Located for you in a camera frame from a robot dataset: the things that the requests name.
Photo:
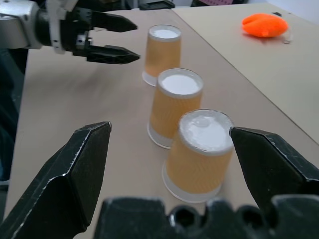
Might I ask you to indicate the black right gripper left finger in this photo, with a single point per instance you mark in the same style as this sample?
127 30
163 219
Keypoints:
62 189

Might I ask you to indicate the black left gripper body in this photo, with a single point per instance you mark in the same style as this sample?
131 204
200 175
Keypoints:
72 27

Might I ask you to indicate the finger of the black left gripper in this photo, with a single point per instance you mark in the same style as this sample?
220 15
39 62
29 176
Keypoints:
112 22
112 55

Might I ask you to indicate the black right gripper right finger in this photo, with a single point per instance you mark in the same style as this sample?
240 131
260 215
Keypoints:
276 169

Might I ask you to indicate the black background object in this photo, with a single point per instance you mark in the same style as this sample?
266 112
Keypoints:
155 4

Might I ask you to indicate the orange paper cup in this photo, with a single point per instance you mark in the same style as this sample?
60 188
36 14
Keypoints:
197 171
163 54
172 112

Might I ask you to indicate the pink background sheet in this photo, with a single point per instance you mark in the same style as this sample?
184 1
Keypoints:
221 2

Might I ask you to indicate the orange plush toy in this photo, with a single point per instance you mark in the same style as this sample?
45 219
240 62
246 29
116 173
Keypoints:
265 25

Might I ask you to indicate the small black clip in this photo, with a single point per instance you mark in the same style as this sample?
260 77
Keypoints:
276 14

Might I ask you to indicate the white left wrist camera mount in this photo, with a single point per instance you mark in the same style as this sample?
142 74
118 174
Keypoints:
53 27

